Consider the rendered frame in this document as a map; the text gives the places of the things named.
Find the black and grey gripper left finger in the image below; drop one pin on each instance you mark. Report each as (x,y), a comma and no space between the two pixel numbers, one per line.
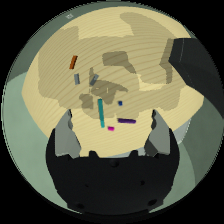
(62,146)

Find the short magenta rod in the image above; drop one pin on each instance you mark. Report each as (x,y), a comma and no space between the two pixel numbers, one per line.
(110,128)

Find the dark teal flat bar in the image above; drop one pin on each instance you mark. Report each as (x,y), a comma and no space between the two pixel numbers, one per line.
(101,112)

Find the purple rod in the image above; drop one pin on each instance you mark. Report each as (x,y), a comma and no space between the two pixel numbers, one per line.
(126,121)

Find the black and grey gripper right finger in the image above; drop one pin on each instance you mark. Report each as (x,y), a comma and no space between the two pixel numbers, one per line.
(161,144)

